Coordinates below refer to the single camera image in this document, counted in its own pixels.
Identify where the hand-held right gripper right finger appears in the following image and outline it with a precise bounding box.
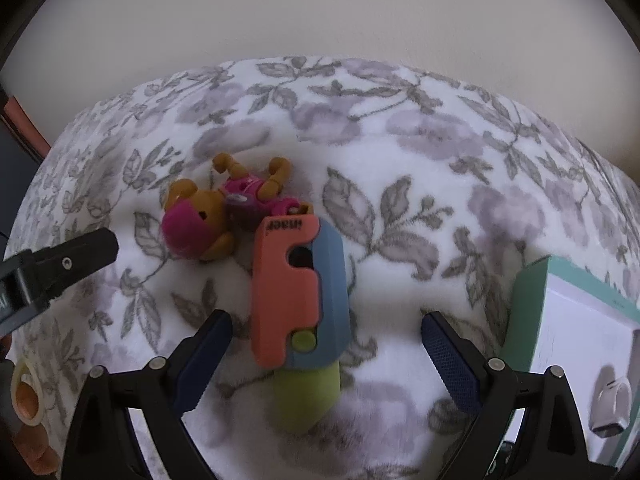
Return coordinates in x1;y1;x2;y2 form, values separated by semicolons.
421;311;591;480

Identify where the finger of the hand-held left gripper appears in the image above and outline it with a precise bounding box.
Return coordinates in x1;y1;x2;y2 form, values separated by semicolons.
30;227;120;306

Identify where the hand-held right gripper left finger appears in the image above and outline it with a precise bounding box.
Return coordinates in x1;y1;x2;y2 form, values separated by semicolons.
60;309;234;480

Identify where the teal rimmed white tray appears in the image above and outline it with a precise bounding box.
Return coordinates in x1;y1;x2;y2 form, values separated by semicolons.
502;255;640;471

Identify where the orange blue green toy knife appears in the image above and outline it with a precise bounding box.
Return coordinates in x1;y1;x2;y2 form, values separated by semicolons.
250;214;348;433

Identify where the white charger plug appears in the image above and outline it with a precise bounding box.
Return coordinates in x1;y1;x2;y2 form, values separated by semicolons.
589;375;632;438

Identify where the person's left hand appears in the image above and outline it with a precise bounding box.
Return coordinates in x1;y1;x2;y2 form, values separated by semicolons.
0;345;61;477

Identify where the dark cabinet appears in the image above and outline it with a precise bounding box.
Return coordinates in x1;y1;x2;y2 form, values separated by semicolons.
0;120;41;246

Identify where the pink brown toy dog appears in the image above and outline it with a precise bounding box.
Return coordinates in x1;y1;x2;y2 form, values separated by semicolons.
161;152;313;262

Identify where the orange board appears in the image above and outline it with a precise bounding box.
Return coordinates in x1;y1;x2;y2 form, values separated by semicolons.
2;95;53;163

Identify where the floral printed blanket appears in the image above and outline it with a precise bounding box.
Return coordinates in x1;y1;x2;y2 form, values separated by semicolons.
10;56;640;480

